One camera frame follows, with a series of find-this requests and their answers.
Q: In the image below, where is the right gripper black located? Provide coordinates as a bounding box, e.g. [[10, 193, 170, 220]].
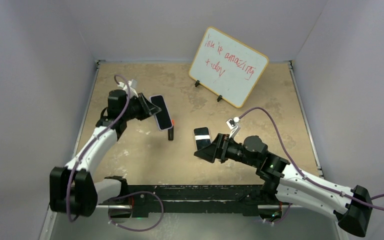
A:
[[194, 134, 259, 168]]

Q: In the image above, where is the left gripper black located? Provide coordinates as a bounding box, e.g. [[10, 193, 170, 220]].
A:
[[122, 93, 161, 122]]

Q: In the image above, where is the purple phone case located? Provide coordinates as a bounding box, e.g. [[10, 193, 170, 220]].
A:
[[148, 94, 175, 132]]

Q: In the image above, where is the white phone case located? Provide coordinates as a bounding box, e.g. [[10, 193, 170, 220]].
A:
[[193, 126, 213, 153]]

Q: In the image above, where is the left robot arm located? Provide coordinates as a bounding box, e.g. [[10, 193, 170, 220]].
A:
[[49, 89, 162, 223]]

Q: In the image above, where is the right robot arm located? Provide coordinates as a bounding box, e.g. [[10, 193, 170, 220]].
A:
[[194, 133, 372, 238]]

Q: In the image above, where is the black orange marker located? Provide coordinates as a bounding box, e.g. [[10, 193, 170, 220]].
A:
[[167, 119, 175, 141]]

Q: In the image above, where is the whiteboard with red writing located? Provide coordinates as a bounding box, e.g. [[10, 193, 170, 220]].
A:
[[188, 26, 269, 108]]

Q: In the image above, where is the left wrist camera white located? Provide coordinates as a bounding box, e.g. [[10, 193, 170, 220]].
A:
[[117, 78, 139, 98]]

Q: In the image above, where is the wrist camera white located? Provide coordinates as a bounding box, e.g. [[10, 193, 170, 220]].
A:
[[117, 78, 139, 98], [226, 116, 241, 139]]

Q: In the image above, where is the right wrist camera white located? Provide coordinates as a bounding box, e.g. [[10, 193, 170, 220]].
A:
[[226, 116, 241, 139]]

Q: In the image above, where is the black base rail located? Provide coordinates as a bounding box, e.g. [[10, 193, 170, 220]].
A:
[[95, 184, 294, 220]]

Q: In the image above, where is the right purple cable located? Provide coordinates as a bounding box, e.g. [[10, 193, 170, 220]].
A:
[[238, 106, 384, 226]]

